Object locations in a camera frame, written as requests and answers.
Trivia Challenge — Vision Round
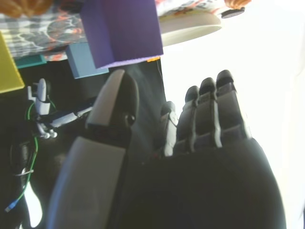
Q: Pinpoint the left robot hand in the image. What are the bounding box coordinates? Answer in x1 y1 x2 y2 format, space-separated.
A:
46 69 286 229

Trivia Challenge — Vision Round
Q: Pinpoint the blue cube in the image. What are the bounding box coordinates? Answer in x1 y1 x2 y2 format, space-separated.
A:
65 42 110 79

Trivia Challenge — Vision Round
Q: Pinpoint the purple cube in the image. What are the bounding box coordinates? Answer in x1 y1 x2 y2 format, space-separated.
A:
80 0 164 70

